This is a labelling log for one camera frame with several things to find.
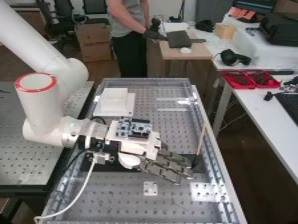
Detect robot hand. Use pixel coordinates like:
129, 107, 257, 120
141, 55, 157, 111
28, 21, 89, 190
105, 116, 197, 185

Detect small white square board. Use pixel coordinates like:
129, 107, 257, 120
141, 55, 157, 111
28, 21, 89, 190
143, 181, 160, 197

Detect small white box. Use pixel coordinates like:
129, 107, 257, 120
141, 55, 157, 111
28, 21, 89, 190
92, 87, 137, 118

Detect thin stick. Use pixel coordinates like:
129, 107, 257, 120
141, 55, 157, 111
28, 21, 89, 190
196, 123, 211, 165

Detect clear box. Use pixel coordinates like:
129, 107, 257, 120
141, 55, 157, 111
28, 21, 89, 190
39, 77, 249, 224

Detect wooden desk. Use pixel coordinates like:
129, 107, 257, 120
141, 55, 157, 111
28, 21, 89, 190
145, 31, 220, 101

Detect person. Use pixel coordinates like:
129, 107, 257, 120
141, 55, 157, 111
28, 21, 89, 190
105, 0, 169, 79

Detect white desk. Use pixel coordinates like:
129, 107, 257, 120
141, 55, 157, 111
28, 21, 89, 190
212, 69, 298, 186
191, 19, 298, 72

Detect red tray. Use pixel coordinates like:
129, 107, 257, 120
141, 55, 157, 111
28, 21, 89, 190
220, 70, 258, 90
245, 69, 282, 89

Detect small black stand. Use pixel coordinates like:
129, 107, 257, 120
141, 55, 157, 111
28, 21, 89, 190
262, 91, 276, 102

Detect black headphones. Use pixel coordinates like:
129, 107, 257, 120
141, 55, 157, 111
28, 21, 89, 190
218, 48, 253, 67

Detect black keyboard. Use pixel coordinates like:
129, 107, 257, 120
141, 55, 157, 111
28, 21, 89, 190
273, 92, 298, 127

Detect small cardboard box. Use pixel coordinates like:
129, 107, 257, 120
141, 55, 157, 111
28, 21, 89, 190
213, 22, 237, 40

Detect black office chair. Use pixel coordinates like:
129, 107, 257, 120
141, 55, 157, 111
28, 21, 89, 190
38, 0, 77, 38

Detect large black case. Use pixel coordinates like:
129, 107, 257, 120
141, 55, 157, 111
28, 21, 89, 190
258, 12, 298, 47

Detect black cable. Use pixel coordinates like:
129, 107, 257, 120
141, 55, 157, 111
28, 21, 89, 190
55, 148, 95, 188

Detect white cable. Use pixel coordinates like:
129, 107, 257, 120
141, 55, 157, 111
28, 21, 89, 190
32, 159, 99, 224

